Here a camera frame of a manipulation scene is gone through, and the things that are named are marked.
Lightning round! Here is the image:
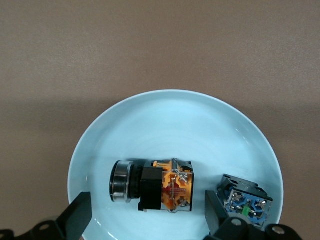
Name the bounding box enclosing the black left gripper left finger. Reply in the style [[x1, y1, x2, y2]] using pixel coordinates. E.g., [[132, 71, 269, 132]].
[[0, 191, 93, 240]]

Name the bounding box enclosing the blue push-button switch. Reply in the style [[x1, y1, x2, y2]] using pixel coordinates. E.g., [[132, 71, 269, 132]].
[[216, 173, 274, 230]]

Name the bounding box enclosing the light blue round plate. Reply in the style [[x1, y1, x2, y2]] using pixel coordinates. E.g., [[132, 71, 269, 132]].
[[67, 89, 285, 240]]

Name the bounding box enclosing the orange push-button switch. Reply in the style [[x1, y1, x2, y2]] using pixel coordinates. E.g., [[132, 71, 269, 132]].
[[109, 157, 195, 214]]

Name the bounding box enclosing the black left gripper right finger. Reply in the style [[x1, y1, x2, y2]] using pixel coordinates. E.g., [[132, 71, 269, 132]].
[[203, 190, 301, 240]]

